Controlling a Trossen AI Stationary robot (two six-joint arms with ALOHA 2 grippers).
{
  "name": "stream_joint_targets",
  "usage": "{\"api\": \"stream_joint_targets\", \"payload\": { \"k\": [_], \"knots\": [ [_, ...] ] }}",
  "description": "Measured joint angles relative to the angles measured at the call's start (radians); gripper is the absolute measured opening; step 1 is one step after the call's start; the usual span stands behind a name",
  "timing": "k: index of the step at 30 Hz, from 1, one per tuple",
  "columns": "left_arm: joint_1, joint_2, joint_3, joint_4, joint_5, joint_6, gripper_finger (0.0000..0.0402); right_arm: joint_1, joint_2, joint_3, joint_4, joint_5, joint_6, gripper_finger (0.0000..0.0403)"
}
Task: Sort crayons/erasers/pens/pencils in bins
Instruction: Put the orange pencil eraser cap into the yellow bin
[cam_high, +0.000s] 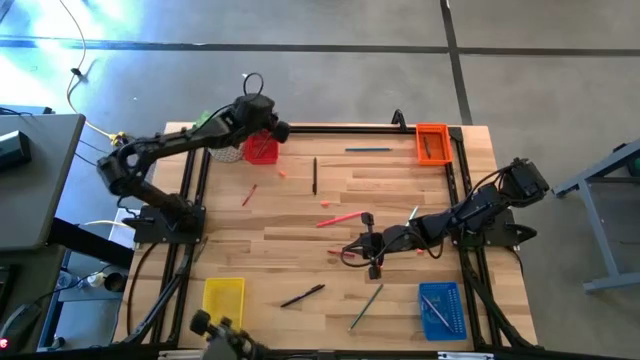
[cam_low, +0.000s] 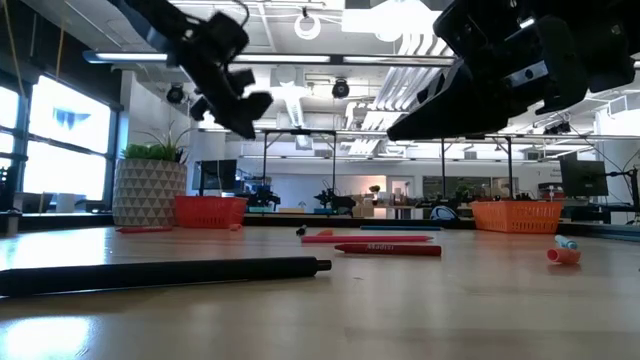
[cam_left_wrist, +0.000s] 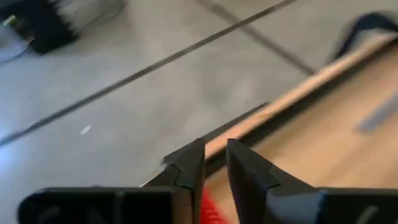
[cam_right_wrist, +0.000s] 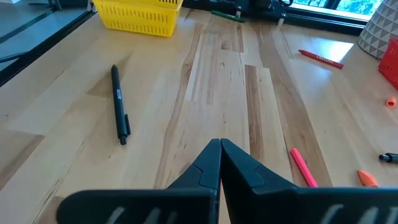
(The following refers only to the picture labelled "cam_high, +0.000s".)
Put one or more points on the red plastic bin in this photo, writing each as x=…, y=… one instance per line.
x=260, y=156

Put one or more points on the grey desk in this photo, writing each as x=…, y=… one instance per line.
x=35, y=190

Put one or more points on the black device on desk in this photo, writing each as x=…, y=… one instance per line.
x=12, y=149

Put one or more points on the purple pen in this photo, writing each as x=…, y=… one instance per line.
x=436, y=312

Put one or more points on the red crayon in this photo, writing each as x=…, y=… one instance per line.
x=249, y=195
x=336, y=252

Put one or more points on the blue pencil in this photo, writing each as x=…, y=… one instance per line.
x=368, y=149

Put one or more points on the green pencil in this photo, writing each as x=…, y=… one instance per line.
x=366, y=307

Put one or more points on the blue plastic bin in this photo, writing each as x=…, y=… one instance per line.
x=450, y=300

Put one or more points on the pink pencil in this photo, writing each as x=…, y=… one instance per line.
x=340, y=219

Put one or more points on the yellow plastic bin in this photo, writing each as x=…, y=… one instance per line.
x=222, y=297

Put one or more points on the succulent in white patterned pot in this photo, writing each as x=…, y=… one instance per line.
x=227, y=154

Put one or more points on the black computer mouse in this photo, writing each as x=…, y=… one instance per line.
x=20, y=322

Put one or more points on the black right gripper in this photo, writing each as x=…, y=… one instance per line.
x=375, y=245

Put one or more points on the black cup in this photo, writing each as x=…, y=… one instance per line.
x=115, y=282

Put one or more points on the black pen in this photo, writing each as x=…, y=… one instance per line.
x=302, y=295
x=315, y=176

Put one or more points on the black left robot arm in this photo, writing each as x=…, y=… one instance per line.
x=165, y=145

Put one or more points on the white adapter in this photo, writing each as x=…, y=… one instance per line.
x=95, y=279

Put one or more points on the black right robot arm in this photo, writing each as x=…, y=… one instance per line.
x=475, y=205

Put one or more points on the orange plastic bin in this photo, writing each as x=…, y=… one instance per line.
x=441, y=150

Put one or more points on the yellow plug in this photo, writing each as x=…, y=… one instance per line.
x=117, y=138

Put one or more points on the dark grey pencil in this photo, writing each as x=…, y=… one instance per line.
x=263, y=146

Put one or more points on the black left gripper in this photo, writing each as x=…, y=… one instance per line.
x=255, y=112

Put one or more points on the silver metal bracket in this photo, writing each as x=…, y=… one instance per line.
x=175, y=354
x=465, y=356

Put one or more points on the black aluminium table frame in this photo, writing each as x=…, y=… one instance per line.
x=350, y=129

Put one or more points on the grey metal stand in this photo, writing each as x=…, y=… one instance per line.
x=597, y=225

